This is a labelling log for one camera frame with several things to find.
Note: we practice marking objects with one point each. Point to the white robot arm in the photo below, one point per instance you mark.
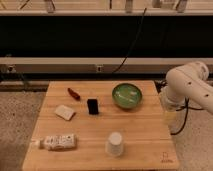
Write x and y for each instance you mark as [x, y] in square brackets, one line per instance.
[186, 81]

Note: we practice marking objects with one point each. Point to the white labelled tube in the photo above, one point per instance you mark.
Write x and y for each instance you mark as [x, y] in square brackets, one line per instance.
[56, 142]

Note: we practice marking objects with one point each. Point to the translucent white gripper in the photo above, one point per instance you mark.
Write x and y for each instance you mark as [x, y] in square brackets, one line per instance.
[169, 115]

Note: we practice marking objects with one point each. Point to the black eraser block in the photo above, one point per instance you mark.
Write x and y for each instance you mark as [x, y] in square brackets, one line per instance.
[93, 106]

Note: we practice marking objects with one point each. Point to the green ceramic bowl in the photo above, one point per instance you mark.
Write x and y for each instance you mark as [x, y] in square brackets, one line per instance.
[126, 95]

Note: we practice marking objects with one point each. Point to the grey metal rail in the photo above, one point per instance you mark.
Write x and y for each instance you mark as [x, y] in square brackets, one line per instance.
[94, 65]

